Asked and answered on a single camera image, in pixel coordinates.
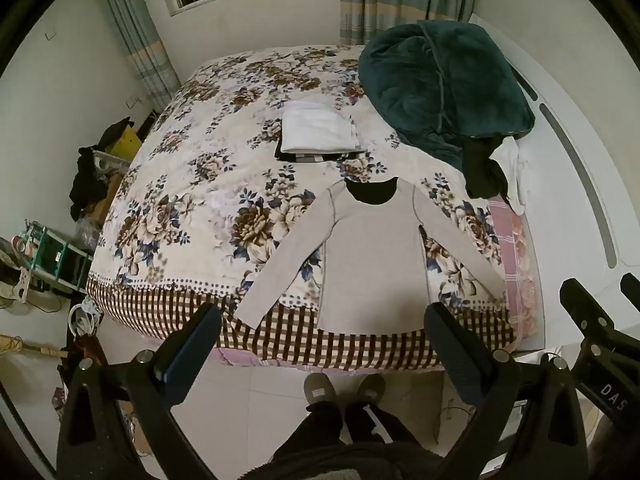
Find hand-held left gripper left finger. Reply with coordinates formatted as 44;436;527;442
56;302;223;480

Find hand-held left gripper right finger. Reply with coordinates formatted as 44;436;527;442
423;304;589;480

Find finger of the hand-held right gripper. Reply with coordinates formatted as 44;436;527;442
559;278;620;346
620;272;640;311

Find beige long-sleeve shirt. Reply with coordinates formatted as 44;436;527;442
232;176;507;334

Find pink checked bed sheet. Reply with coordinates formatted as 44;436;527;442
487;197;546;350

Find person's right grey slipper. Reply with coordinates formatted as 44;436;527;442
349;372;387;409

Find person's grey slipper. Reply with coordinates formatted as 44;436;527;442
303;372;341;409
349;372;387;409

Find dark red bag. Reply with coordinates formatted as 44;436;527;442
59;334;102;378

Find white bed headboard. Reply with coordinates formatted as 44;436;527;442
470;10;640;353

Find person's left grey slipper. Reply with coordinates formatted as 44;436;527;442
303;372;341;409

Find person's dark trousers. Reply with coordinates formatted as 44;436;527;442
270;400;451;480

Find white crumpled garment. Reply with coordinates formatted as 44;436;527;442
490;137;531;216

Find clear plastic bag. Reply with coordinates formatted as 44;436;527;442
75;219;104;252

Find wooden broom stick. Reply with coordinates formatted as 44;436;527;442
0;334;69;359

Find dark crumpled garment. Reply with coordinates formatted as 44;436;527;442
462;135;512;201

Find brown cardboard box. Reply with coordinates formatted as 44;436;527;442
87;187;122;227

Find green shelf rack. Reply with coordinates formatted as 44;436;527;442
20;219;94;295

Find floral bed blanket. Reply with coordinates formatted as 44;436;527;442
85;45;518;372

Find black hanging clothing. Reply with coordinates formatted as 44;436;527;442
70;146;112;222

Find clear plastic storage box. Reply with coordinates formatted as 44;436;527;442
94;150;132;177

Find yellow box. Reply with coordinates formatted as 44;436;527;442
107;125;144;165

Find black striped folded cloth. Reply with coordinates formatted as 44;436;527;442
274;119;366;164

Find black cloth on yellow box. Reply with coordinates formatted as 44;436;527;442
96;117;134;150

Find white folded cloth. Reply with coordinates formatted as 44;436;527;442
280;101;360;155

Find dark green plush blanket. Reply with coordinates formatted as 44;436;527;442
358;20;536;173

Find narrow teal striped curtain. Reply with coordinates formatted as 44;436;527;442
95;0;182;111

